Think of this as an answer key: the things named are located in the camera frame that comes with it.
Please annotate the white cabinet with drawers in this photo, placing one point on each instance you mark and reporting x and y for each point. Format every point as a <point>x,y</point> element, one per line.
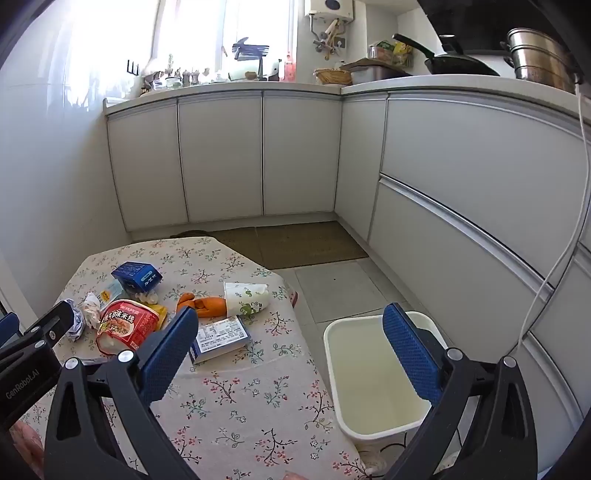
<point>461,161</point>

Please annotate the dark utensil rack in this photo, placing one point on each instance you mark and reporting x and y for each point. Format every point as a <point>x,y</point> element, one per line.
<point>249,50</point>

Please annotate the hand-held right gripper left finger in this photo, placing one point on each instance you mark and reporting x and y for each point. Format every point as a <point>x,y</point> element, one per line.
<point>166,357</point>

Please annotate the woven basket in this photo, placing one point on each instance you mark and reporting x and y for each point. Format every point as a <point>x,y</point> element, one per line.
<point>332,76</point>

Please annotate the metal tray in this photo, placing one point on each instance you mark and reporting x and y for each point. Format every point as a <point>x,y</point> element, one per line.
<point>378,74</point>

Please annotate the group of small counter items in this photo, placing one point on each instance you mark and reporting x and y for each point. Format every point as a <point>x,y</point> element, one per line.
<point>173,82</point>

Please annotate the white paper cup green print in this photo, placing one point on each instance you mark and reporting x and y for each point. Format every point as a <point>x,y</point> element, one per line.
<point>244,300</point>

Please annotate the steel steamer pot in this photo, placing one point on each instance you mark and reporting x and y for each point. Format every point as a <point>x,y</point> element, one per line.
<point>540,55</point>

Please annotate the person's left hand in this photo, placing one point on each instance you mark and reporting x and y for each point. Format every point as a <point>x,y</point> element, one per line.
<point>27,450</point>

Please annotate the light blue milk carton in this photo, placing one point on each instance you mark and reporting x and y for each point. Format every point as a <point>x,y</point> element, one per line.
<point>113,293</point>

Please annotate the white cabinet with doors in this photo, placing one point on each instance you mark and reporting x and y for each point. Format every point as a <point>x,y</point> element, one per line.
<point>221,152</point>

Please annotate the floral tablecloth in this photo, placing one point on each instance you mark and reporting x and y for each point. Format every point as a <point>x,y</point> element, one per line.
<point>249,392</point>

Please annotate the small brown floor mat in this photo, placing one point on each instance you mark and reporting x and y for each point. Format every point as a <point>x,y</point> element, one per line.
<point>240,244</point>

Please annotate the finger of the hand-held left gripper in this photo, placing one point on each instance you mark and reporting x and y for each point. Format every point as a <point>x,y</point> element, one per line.
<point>7,328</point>
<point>51,323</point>

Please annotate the black range hood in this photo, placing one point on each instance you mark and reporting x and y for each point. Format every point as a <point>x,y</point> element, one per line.
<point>471,23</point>

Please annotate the red bottle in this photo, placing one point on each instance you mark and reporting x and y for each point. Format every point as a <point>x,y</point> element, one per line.
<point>289,69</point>

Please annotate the black wok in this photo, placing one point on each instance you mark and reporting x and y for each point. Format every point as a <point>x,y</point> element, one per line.
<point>457,64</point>

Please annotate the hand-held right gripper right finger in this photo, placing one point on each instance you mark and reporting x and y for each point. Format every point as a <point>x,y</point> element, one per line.
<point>411,355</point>

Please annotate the clear plastic bottle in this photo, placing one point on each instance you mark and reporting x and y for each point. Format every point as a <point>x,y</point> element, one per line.
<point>76,321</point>

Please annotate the white trash bin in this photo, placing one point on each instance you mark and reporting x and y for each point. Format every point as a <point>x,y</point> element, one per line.
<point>369,369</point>

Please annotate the rack with yellow snack bags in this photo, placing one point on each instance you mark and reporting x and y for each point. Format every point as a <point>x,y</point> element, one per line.
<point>392,51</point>

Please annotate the red instant noodle bowl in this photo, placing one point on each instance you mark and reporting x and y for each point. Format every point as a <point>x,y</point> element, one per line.
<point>124,323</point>

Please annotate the round dark floor mat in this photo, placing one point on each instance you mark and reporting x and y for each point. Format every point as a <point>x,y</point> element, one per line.
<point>189,234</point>

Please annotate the white tissue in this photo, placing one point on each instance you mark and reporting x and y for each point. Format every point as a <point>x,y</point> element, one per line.
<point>91,309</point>
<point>147,296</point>

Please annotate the white water heater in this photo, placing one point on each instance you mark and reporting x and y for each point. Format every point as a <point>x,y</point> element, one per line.
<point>328,8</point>

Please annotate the dark blue carton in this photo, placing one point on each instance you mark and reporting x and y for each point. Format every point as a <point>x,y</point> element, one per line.
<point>136,274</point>

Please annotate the large brown floor mat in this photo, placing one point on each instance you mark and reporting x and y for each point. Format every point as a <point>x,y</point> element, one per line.
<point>309,244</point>

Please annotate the window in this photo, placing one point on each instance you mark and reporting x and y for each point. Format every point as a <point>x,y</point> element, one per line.
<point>198,27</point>

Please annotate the blue and white box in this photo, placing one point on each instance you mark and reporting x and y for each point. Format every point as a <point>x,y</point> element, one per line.
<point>221,339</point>

